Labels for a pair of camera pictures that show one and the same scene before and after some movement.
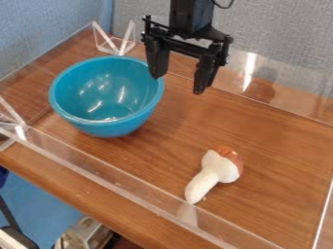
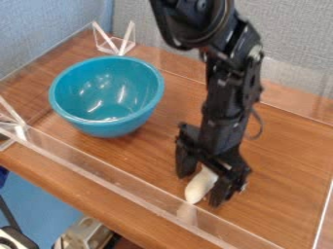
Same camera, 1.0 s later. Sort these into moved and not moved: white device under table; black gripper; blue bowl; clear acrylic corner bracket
Moved: black gripper
Not moved: blue bowl; clear acrylic corner bracket; white device under table
